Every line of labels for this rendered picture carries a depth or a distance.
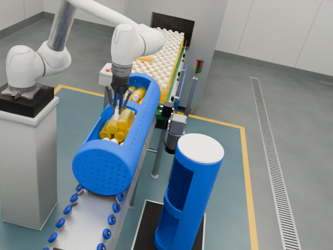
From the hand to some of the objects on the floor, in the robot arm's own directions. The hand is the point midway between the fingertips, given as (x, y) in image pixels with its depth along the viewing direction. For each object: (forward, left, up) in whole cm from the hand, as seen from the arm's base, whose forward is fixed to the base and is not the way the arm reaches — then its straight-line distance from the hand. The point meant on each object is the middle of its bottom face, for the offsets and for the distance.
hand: (117, 113), depth 151 cm
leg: (+13, +67, -130) cm, 147 cm away
